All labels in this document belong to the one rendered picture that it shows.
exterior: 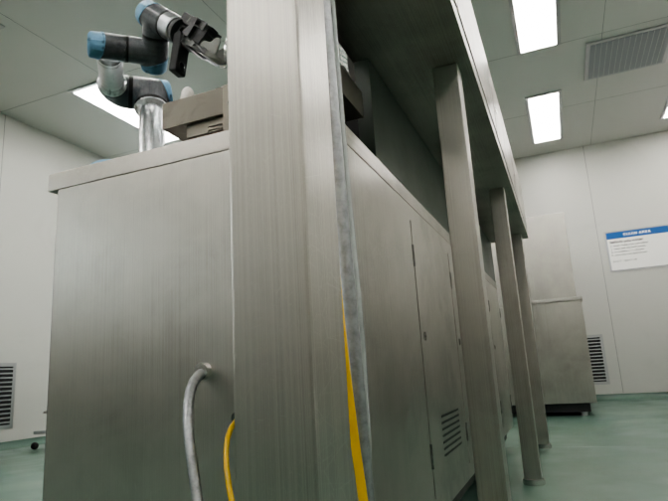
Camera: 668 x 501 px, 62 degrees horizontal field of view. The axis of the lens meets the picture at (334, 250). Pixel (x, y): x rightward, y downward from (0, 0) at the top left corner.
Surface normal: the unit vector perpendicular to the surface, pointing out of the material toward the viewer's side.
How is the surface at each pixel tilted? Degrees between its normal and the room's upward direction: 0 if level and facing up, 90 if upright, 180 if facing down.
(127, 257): 90
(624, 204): 90
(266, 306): 90
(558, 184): 90
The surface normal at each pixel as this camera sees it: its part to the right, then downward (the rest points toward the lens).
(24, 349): 0.92, -0.14
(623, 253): -0.38, -0.18
